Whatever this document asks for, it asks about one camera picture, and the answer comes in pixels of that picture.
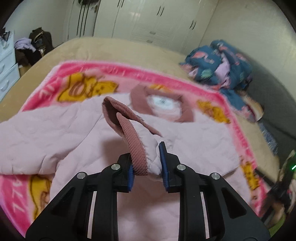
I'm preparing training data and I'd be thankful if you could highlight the pink quilted jacket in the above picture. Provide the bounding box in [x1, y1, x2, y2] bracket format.
[1, 85, 251, 240]

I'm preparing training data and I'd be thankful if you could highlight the purple clothes pile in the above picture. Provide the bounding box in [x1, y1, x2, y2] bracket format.
[14, 38, 37, 52]

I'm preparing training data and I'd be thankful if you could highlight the pink bear fleece blanket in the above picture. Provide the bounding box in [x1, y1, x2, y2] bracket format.
[1, 61, 266, 236]

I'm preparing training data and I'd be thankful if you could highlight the grey headboard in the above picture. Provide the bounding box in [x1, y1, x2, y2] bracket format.
[247, 57, 296, 163]

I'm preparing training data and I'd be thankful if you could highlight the blue flamingo duvet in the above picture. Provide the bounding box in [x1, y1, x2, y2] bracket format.
[179, 40, 263, 123]

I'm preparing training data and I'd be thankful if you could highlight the white drawer cabinet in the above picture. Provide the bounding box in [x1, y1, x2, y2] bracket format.
[0, 30, 20, 101]

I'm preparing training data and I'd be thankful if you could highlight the beige bed cover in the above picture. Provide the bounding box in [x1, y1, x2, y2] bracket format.
[1, 37, 280, 180]

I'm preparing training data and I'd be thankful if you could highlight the black bag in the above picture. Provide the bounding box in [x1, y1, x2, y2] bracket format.
[29, 27, 54, 55]

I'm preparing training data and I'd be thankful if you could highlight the white wardrobe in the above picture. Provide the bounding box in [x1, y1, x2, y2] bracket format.
[65, 0, 218, 54]

